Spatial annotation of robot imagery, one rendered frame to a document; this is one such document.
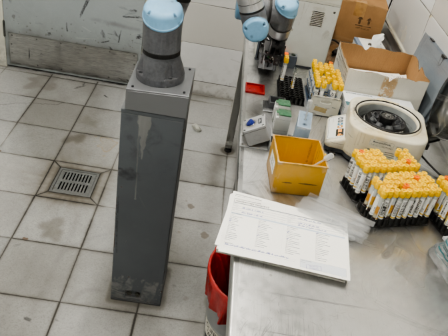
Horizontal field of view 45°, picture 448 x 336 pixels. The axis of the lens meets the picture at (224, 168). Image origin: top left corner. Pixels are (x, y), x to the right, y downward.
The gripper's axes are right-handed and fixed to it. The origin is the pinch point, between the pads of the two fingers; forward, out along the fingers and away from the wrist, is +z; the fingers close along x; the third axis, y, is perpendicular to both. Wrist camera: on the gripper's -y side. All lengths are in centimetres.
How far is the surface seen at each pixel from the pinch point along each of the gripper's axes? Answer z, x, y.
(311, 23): -5.3, 13.7, -17.0
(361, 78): -15.0, 30.0, 11.0
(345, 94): -12.2, 25.6, 16.5
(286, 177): -37, 4, 62
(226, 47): 120, -14, -96
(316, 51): 3.5, 18.4, -12.0
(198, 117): 136, -24, -51
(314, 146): -32, 12, 49
